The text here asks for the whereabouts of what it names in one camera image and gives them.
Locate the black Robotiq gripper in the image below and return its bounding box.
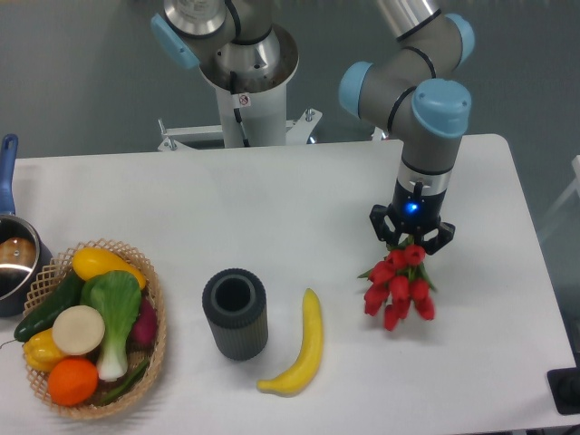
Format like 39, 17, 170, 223
369, 181, 456, 255

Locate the red tulip bouquet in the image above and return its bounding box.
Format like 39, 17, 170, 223
358, 236, 436, 332

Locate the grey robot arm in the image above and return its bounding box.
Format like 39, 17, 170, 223
150, 1, 475, 254

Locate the dark grey ribbed vase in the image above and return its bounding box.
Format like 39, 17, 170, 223
202, 268, 268, 361

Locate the yellow banana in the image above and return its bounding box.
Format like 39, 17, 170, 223
256, 288, 324, 397

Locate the black device at edge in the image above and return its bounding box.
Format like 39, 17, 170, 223
546, 367, 579, 415

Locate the purple sweet potato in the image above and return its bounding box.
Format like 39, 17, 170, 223
130, 298, 158, 347

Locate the green bok choy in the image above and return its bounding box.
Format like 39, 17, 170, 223
81, 271, 141, 382

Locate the green bean pod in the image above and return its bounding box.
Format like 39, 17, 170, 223
97, 359, 150, 406

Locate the yellow squash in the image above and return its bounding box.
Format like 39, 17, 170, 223
72, 247, 147, 290

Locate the woven wicker basket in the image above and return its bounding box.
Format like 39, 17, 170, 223
24, 238, 167, 420

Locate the green cucumber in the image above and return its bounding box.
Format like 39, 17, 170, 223
14, 272, 84, 343

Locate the white round radish slice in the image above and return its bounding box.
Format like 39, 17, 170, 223
52, 305, 105, 355

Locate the orange fruit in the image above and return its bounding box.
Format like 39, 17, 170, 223
48, 357, 99, 406

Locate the yellow bell pepper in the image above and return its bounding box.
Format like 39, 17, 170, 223
23, 328, 68, 372

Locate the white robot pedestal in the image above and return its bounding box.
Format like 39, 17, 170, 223
158, 83, 323, 151

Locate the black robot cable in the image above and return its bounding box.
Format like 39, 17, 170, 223
228, 71, 251, 149

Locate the blue handled saucepan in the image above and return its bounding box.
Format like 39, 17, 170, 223
1, 134, 52, 317

